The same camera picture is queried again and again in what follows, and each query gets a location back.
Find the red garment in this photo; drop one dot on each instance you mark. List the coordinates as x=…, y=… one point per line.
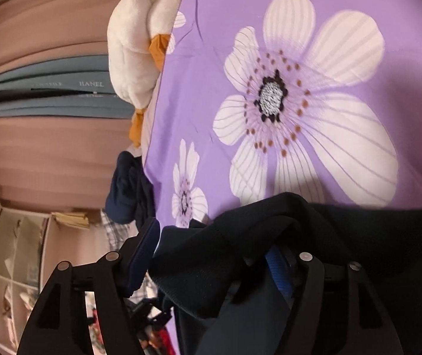
x=164, y=342

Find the navy folded clothes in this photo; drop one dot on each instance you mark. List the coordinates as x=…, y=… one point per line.
x=125, y=192

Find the white plush duck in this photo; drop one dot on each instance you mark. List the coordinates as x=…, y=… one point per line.
x=129, y=51

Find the white cubby shelf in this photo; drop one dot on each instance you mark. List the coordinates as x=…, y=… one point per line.
x=18, y=251

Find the dark navy jacket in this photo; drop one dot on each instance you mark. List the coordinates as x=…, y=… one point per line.
x=381, y=236

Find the stack of papers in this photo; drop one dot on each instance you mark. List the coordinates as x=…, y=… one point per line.
x=71, y=220

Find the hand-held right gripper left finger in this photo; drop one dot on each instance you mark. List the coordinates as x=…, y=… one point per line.
x=146, y=251

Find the purple floral blanket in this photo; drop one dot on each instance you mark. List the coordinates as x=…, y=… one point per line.
x=203, y=100

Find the pink curtain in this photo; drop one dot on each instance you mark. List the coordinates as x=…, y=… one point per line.
x=48, y=148

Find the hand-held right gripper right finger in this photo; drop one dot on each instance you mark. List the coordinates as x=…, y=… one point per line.
x=278, y=270

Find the grey-blue curtain panel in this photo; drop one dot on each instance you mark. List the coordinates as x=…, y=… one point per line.
x=48, y=81

